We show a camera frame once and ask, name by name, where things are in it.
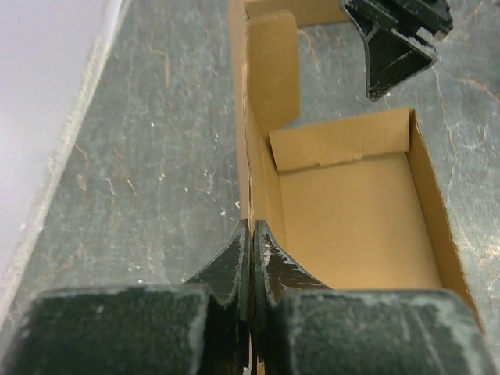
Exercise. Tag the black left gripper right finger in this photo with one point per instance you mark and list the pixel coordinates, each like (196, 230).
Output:
(302, 326)

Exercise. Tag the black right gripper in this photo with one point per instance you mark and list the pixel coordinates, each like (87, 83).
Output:
(394, 52)

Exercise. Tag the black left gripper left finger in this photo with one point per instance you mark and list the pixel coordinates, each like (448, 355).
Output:
(198, 327)

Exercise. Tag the brown cardboard box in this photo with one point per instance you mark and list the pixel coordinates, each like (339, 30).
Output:
(347, 186)

